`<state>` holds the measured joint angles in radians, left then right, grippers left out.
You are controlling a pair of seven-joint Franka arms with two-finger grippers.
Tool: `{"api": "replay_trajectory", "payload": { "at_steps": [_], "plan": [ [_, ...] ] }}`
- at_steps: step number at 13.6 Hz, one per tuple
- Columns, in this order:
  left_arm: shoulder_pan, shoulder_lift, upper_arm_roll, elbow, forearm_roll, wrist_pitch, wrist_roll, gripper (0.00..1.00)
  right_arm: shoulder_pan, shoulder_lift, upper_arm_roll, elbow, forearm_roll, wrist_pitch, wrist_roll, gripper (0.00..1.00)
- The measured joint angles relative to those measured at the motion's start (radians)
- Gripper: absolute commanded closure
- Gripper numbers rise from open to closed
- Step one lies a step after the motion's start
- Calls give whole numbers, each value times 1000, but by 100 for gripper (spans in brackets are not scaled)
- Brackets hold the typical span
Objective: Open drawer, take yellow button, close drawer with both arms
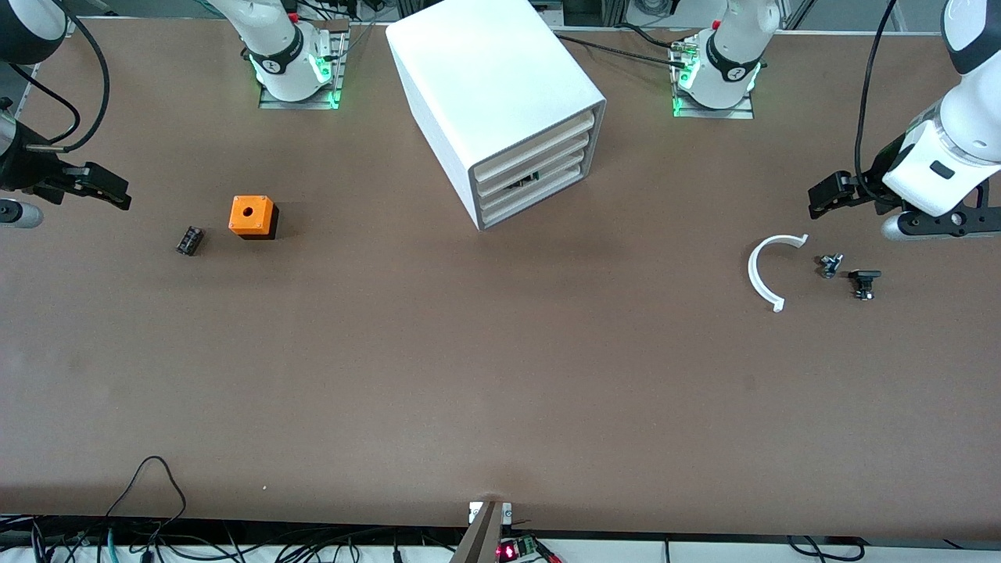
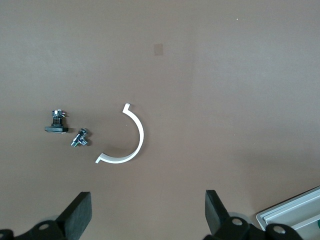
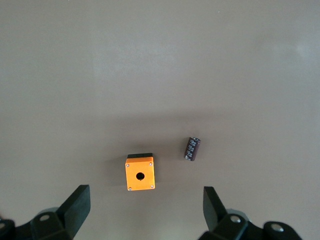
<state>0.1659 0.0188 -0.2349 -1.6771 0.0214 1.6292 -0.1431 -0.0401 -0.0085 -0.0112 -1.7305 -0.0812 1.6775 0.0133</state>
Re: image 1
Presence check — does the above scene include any white plastic bin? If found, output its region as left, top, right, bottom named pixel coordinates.
left=477, top=150, right=593, bottom=211

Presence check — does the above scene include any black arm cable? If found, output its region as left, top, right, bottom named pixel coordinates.
left=8, top=63, right=81, bottom=147
left=854, top=0, right=898, bottom=185
left=47, top=0, right=111, bottom=153

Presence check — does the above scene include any orange box with hole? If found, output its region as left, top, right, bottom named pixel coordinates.
left=228, top=195, right=278, bottom=240

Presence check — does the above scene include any black cable bundle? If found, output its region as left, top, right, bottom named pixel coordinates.
left=0, top=515, right=454, bottom=563

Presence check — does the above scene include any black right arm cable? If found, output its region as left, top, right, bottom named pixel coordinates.
left=47, top=0, right=111, bottom=153
left=8, top=63, right=81, bottom=147

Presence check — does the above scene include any circuit board with red light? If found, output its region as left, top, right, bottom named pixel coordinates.
left=497, top=536, right=561, bottom=563

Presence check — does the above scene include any white curved plastic bracket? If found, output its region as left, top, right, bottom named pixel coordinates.
left=748, top=234, right=809, bottom=313

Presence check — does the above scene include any brown camera mount pole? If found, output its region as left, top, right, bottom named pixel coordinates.
left=450, top=500, right=513, bottom=563

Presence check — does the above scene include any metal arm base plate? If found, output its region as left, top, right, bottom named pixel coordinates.
left=258, top=20, right=349, bottom=110
left=671, top=31, right=755, bottom=120

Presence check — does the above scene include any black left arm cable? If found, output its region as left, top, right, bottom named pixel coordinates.
left=854, top=0, right=898, bottom=185

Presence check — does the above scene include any black cable on table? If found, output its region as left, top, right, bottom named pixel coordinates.
left=555, top=34, right=691, bottom=60

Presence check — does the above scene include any black looped cable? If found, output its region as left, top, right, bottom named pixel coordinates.
left=106, top=456, right=188, bottom=542

